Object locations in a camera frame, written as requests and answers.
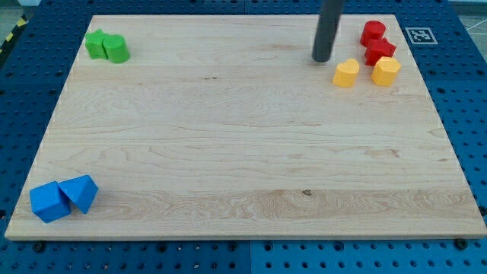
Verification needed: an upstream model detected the light wooden board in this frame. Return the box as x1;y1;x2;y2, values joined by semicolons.
5;14;486;241

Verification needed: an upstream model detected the yellow heart block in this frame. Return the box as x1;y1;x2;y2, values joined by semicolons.
332;59;360;88

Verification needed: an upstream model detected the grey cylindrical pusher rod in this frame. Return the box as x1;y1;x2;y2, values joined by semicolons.
311;0;345;62

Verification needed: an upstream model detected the yellow hexagon block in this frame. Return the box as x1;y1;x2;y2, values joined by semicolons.
371;56;402;87

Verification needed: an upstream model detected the green cylinder block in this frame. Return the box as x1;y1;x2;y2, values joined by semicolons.
102;34;130;63

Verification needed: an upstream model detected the red star block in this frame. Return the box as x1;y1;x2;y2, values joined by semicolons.
364;38;396;66

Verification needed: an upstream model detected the red cylinder block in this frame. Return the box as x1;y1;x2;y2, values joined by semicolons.
360;21;386;46

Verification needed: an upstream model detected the blue triangular prism block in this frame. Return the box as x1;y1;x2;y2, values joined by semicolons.
59;175;99;214

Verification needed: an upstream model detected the green star block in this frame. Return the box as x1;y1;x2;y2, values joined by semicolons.
84;29;109;59

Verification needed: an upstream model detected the white fiducial marker tag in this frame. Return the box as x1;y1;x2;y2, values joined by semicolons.
406;27;438;45

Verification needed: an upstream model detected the blue cube block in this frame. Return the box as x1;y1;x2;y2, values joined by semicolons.
29;181;71;223

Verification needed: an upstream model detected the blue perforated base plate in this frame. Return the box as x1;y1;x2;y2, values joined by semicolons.
1;1;486;273

